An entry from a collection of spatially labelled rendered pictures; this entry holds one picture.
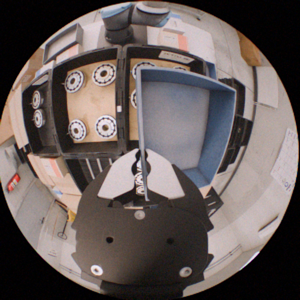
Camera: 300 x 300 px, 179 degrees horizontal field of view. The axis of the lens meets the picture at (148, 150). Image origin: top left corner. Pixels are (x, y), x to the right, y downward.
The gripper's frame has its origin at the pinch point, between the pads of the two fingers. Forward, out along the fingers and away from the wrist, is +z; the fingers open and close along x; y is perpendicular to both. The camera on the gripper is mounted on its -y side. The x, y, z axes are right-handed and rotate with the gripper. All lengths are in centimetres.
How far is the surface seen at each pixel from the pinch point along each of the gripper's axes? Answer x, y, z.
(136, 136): -3.5, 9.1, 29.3
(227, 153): 115, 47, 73
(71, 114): -33.6, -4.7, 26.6
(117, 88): -7.7, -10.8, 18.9
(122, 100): -6.6, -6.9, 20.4
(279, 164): 292, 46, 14
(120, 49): -7.3, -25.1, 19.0
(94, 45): -29, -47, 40
